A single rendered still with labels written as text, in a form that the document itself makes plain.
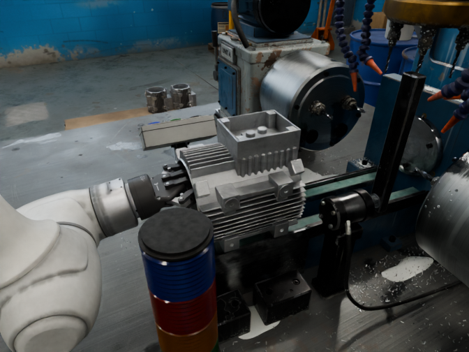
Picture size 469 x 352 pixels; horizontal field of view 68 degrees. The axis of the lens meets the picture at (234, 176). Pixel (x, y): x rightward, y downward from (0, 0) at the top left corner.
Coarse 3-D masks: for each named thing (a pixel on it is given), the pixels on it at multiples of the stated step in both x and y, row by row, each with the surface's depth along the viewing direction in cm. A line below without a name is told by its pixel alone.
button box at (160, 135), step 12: (180, 120) 78; (192, 120) 79; (204, 120) 80; (144, 132) 76; (156, 132) 77; (168, 132) 78; (180, 132) 78; (192, 132) 79; (204, 132) 80; (216, 132) 81; (144, 144) 76; (156, 144) 77; (168, 144) 78
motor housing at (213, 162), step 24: (216, 144) 64; (192, 168) 58; (216, 168) 59; (240, 192) 58; (264, 192) 59; (216, 216) 57; (240, 216) 59; (264, 216) 62; (288, 216) 64; (216, 240) 60
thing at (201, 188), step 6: (294, 162) 61; (300, 162) 62; (288, 168) 62; (294, 168) 61; (300, 168) 61; (294, 174) 61; (204, 180) 56; (198, 186) 55; (204, 186) 56; (198, 192) 55; (204, 192) 55; (198, 198) 57; (294, 222) 68
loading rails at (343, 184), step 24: (312, 192) 83; (336, 192) 85; (408, 192) 83; (312, 216) 76; (384, 216) 80; (408, 216) 84; (240, 240) 69; (264, 240) 67; (288, 240) 69; (312, 240) 74; (360, 240) 81; (384, 240) 83; (216, 264) 65; (240, 264) 67; (264, 264) 70; (288, 264) 73; (312, 264) 78; (216, 288) 68; (240, 288) 71
